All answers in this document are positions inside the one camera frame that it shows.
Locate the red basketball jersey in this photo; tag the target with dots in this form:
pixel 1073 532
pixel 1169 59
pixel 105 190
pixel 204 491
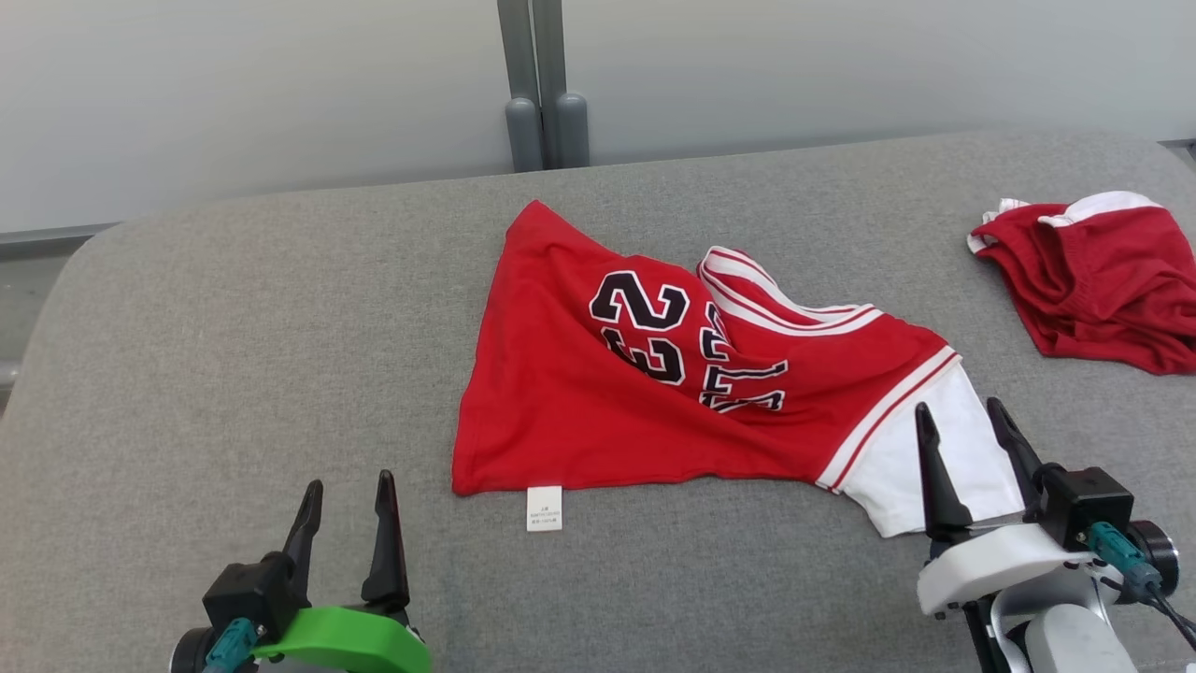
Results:
pixel 561 402

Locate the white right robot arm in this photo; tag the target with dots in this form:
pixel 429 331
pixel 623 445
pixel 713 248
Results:
pixel 1065 645

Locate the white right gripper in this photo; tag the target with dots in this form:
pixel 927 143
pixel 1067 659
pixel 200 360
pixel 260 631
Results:
pixel 990 561

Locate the red and white shorts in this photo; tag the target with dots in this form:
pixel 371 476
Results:
pixel 1103 280

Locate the grey metal partition post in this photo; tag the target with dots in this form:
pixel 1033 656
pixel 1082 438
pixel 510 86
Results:
pixel 523 131
pixel 572 131

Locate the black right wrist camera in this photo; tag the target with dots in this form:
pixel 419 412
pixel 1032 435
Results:
pixel 1084 500

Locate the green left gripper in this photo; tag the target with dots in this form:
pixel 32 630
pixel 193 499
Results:
pixel 355 640

